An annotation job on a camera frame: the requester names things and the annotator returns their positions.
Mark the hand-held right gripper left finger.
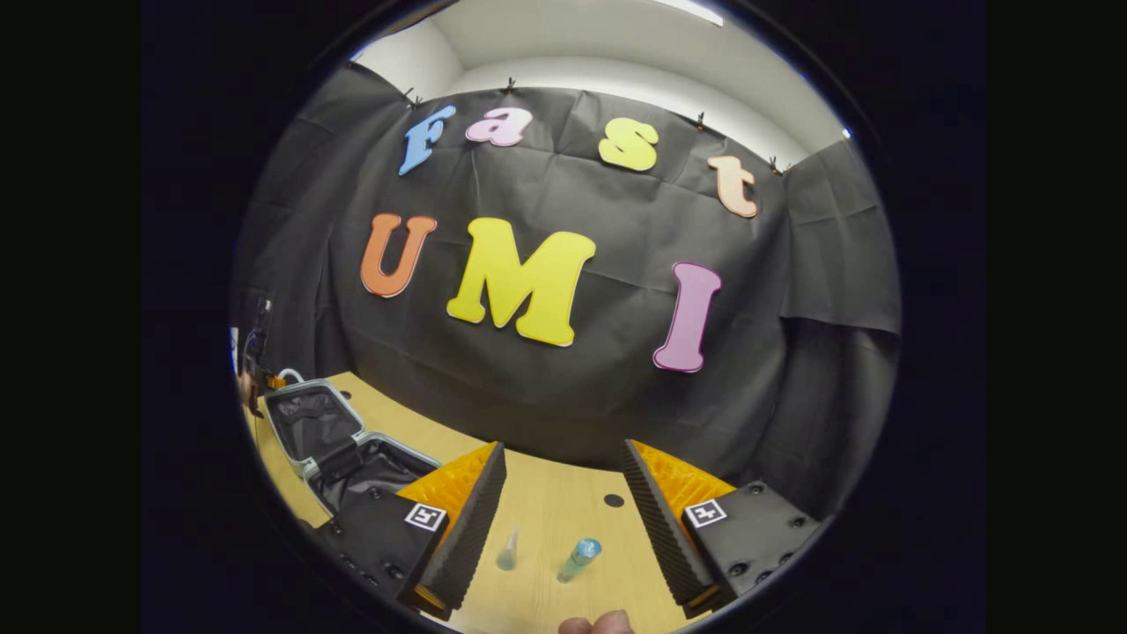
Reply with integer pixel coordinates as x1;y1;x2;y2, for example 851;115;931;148
311;440;509;623

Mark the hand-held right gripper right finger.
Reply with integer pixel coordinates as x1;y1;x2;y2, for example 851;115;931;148
619;439;823;621

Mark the blue transparent bottle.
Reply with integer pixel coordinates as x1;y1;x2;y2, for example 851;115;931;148
556;538;603;584

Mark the light blue suitcase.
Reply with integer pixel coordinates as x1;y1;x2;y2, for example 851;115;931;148
262;368;443;517

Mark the black backdrop cloth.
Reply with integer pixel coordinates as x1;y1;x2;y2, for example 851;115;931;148
231;63;902;520

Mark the ceiling light panel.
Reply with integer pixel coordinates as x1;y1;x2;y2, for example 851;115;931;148
652;0;725;27

